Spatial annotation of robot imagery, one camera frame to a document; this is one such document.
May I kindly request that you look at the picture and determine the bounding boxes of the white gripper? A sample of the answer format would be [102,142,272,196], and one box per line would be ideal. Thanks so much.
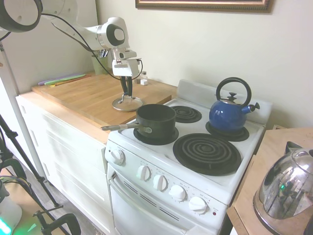
[112,58,139,97]

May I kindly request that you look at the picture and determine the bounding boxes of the glass pot lid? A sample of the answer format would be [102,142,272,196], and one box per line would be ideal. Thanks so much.
[112,94,144,113]

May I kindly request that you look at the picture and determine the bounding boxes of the burner under pot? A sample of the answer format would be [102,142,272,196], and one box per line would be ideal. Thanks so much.
[133,127,179,146]

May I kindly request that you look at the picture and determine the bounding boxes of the green utensil cup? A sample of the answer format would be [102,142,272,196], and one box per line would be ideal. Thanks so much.
[91,54,110,76]

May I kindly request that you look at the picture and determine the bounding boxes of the metal cutlery bundle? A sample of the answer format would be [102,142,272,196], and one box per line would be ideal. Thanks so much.
[96,48,110,59]

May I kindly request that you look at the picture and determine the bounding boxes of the orange cutting mat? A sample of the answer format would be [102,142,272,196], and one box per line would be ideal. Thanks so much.
[50,74,91,88]

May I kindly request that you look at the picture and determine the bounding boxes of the small black coil burner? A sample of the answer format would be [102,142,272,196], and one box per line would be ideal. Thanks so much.
[170,105,202,123]

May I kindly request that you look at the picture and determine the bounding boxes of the white stove knob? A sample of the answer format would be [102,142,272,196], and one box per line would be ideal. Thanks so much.
[188,196,209,215]
[111,149,126,165]
[136,165,153,182]
[168,185,188,203]
[153,174,168,191]

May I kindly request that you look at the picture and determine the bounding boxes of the green cutting mat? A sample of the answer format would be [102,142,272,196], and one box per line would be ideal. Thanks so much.
[45,75,86,87]

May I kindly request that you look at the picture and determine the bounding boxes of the colourful cutting boards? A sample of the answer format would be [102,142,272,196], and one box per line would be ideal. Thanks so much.
[38,73,86,86]

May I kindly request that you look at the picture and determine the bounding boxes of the white kitchen cabinet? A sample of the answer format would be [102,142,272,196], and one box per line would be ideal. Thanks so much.
[16,93,115,235]

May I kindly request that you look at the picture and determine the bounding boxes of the large black coil burner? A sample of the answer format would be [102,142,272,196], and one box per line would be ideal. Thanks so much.
[172,133,242,176]

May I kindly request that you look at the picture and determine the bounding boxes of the white stand pole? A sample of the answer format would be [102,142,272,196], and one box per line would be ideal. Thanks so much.
[0,41,47,182]

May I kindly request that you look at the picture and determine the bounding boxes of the gold framed painting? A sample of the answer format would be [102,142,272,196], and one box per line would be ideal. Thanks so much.
[135,0,275,13]

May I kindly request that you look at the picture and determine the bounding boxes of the white electric stove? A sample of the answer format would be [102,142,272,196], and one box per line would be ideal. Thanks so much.
[105,79,273,235]

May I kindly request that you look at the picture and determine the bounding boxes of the burner under blue kettle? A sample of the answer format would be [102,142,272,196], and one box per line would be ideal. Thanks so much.
[205,121,250,142]

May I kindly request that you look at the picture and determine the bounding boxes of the black tripod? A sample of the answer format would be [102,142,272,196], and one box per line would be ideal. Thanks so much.
[0,115,61,209]

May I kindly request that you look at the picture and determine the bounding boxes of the black clamp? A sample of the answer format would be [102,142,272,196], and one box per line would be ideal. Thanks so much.
[33,210,82,235]

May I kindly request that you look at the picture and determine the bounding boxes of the white device with green light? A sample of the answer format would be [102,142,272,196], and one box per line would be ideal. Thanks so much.
[0,176,23,234]

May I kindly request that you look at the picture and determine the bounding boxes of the shiny silver kettle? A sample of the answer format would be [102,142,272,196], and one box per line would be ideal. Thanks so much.
[253,141,313,234]

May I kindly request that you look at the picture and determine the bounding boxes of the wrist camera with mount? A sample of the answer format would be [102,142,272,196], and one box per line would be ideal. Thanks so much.
[114,49,143,62]

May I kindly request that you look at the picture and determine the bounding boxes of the dark pot with metal handle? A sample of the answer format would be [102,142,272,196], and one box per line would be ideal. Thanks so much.
[100,104,177,140]

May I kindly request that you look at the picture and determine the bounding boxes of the black cable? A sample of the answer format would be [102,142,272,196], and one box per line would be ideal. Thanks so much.
[40,12,144,80]

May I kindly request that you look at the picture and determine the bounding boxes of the blue kettle with black handle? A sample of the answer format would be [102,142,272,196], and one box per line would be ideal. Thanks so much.
[208,77,261,132]

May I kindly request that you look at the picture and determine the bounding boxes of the white oven door handle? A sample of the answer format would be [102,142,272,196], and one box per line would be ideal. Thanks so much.
[109,171,189,234]

